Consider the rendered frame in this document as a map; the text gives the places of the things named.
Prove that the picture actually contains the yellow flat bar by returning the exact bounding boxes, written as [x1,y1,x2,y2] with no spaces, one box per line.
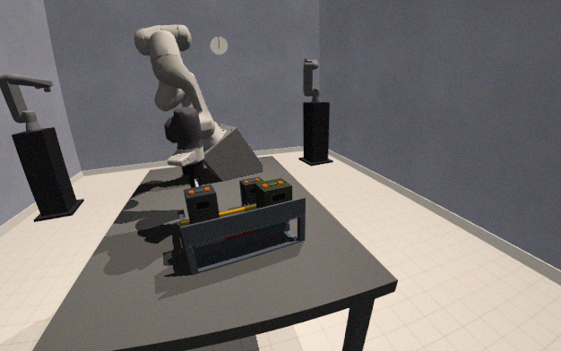
[181,205,256,226]

